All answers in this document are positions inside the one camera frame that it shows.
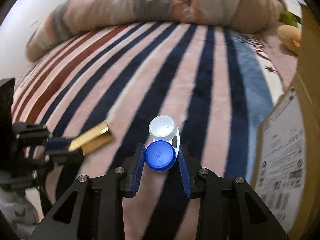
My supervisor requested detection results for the tan plush toy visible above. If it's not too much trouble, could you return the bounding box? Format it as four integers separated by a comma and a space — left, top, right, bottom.
277, 25, 302, 55

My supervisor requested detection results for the gold rectangular box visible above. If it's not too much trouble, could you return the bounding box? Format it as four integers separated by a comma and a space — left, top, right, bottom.
69, 121, 115, 156

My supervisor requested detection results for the cardboard box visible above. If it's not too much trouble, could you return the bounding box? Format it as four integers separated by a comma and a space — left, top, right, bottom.
252, 5, 319, 239

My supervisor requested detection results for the rolled pink grey duvet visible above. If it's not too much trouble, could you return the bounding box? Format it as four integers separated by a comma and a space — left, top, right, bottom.
25, 0, 286, 62

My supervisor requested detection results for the striped fleece blanket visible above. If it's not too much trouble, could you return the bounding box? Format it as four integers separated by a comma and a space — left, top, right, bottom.
11, 21, 276, 240

